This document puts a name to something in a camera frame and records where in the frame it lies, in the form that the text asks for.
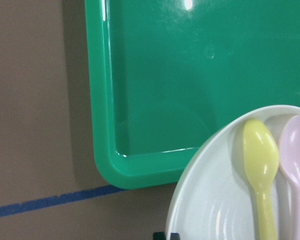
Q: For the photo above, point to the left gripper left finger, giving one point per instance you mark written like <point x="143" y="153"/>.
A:
<point x="158" y="236"/>

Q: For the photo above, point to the green plastic tray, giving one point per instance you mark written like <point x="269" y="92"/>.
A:
<point x="165" y="75"/>

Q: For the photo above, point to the yellow plastic spoon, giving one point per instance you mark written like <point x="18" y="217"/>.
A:
<point x="261" y="164"/>

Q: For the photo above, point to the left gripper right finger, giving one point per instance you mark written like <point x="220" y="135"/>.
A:
<point x="174" y="236"/>

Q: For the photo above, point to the pink plastic spoon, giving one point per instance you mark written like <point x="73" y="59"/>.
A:
<point x="289" y="151"/>

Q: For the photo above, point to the white round plate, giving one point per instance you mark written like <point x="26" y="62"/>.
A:
<point x="213" y="199"/>

